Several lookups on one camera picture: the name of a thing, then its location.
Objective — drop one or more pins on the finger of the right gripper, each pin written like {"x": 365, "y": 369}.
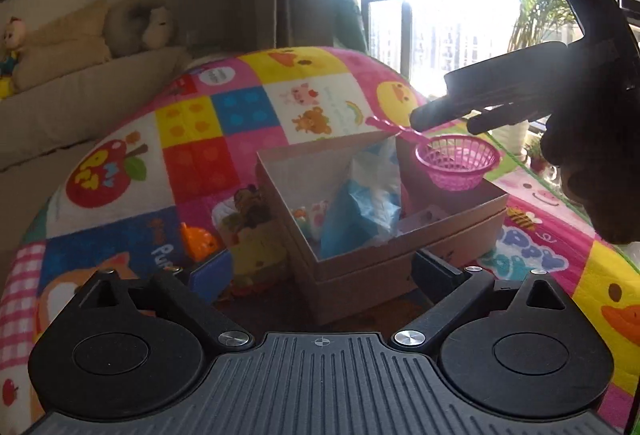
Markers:
{"x": 502, "y": 78}
{"x": 445, "y": 109}

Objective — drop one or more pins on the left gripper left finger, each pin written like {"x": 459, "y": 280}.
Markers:
{"x": 187, "y": 296}

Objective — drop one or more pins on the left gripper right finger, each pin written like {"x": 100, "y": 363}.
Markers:
{"x": 458, "y": 296}

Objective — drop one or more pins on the orange pumpkin toy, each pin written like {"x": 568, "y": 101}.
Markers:
{"x": 199, "y": 243}

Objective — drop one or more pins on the pink plastic toy net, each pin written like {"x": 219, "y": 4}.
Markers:
{"x": 454, "y": 163}

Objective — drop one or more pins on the yellow cat toy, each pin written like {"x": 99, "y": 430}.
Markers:
{"x": 259, "y": 258}

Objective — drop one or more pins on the cartoon boy keychain figure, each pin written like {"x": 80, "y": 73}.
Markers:
{"x": 251, "y": 207}

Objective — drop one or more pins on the blue wet wipes pack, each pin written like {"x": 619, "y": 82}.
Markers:
{"x": 367, "y": 206}

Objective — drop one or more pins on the pink round toy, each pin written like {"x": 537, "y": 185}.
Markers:
{"x": 310, "y": 220}

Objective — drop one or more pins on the dark gloved right hand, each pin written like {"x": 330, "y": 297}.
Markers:
{"x": 597, "y": 152}

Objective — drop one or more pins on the colourful cartoon play mat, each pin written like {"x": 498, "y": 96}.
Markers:
{"x": 105, "y": 165}

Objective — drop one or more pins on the pink cardboard box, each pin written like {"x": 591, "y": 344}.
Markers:
{"x": 342, "y": 286}

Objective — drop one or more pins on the green hanging towel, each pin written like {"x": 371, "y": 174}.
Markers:
{"x": 348, "y": 29}

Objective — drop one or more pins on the beige sofa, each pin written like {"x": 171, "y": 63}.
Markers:
{"x": 47, "y": 129}

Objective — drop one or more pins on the white bear plush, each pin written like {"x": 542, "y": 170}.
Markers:
{"x": 160, "y": 30}

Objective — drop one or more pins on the beige folded blanket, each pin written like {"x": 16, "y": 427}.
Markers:
{"x": 66, "y": 45}

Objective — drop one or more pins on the cartoon boy doll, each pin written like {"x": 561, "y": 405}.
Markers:
{"x": 13, "y": 39}

